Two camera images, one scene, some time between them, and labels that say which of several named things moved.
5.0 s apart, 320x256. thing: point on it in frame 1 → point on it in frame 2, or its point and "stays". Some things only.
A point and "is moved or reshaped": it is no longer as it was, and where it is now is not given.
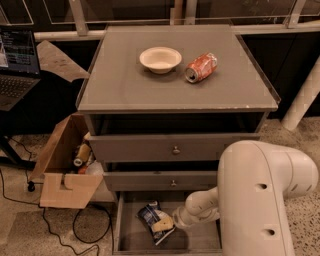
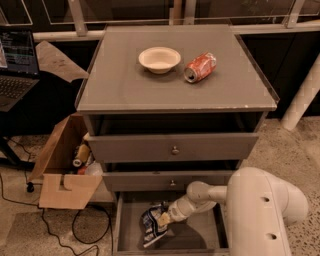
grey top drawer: (164, 147) stays
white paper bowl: (159, 59) stays
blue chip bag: (158, 220) is moved or reshaped
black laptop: (19, 66) stays
